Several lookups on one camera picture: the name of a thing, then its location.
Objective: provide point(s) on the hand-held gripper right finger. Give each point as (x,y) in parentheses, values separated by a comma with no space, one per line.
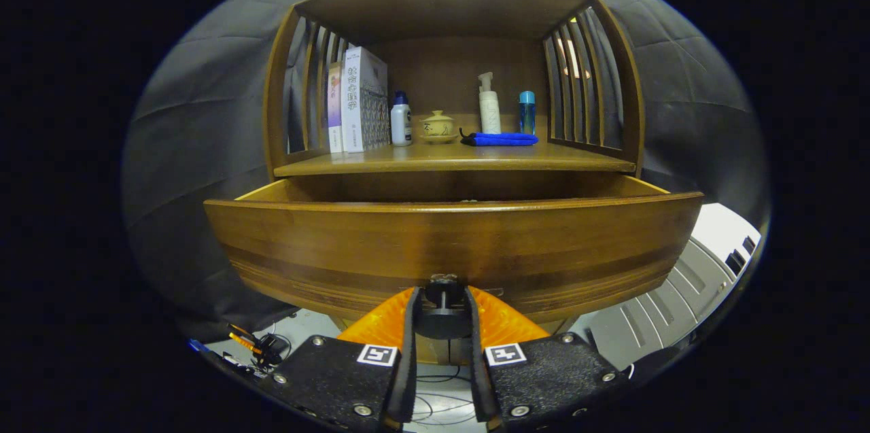
(479,372)

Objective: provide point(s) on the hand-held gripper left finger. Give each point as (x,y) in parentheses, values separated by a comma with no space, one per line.
(408,365)

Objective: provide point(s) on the wooden countertop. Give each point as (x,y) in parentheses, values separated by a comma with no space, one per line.
(462,158)

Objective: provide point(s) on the brown wooden cabinet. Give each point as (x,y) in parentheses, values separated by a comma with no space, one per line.
(448,73)

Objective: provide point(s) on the orange black hand tool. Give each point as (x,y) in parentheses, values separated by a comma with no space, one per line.
(245,341)

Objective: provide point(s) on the blue folded cloth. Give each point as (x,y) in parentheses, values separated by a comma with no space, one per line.
(503,139)

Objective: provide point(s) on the yellow lidded teacup with saucer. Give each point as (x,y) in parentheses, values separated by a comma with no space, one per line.
(438,127)

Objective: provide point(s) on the small white bottle blue cap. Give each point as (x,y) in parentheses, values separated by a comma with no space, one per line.
(401,124)

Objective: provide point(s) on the white pump bottle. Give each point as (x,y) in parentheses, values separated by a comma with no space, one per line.
(490,117)

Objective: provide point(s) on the blue transparent bottle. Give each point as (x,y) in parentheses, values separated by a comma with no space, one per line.
(527,117)

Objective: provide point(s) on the white patterned book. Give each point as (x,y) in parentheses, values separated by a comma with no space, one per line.
(363,107)

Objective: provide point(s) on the purple book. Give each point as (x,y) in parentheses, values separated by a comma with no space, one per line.
(334,107)

